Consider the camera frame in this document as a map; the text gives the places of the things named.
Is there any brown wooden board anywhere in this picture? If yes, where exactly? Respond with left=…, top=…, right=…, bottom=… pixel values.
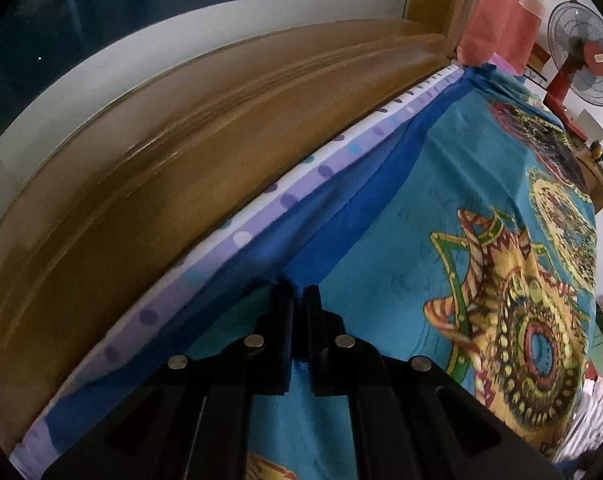
left=526, top=42, right=552, bottom=75

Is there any white card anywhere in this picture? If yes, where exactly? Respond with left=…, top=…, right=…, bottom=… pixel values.
left=576, top=110, right=603, bottom=143

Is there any blue patterned scarf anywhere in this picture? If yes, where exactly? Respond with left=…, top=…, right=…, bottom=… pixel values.
left=9, top=62, right=599, bottom=480

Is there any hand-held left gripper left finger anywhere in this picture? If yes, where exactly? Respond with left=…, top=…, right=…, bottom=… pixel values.
left=42, top=285, right=295, bottom=480

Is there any red electric fan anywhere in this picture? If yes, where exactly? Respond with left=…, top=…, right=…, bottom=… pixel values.
left=541, top=0, right=603, bottom=141

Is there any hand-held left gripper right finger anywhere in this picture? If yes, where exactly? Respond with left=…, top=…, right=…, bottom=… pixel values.
left=306, top=285, right=565, bottom=480

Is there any purple dotted mat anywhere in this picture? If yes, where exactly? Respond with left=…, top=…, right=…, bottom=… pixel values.
left=9, top=62, right=465, bottom=461

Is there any pink striped cloth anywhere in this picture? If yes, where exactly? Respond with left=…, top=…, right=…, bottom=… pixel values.
left=556, top=375, right=603, bottom=461

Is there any pink folded cloth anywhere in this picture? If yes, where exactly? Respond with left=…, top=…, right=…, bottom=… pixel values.
left=491, top=55, right=525, bottom=78

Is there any wooden window casing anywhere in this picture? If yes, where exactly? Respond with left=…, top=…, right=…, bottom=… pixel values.
left=0, top=0, right=492, bottom=453

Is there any red and cream floral curtain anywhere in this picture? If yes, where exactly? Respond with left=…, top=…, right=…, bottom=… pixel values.
left=456, top=0, right=545, bottom=73

